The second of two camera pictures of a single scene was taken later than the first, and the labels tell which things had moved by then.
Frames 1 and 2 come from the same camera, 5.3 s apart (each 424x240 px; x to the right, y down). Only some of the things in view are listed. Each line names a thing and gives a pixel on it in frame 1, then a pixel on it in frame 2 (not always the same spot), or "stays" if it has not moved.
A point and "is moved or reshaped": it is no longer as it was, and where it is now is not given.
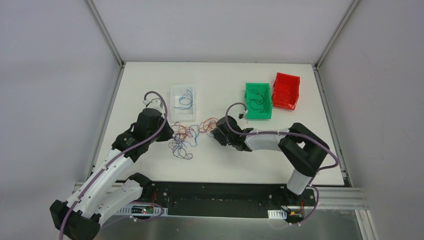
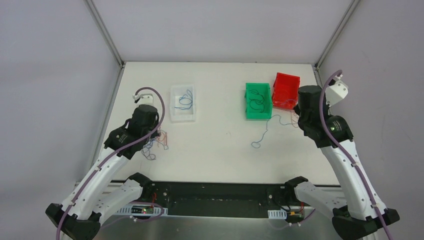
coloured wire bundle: [182, 134] is moved or reshaped
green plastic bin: [258, 100] stays
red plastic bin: [286, 91] stays
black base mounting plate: [224, 199] stays
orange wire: [283, 94] → [291, 119]
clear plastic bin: [182, 106] stays
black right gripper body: [218, 135] → [298, 110]
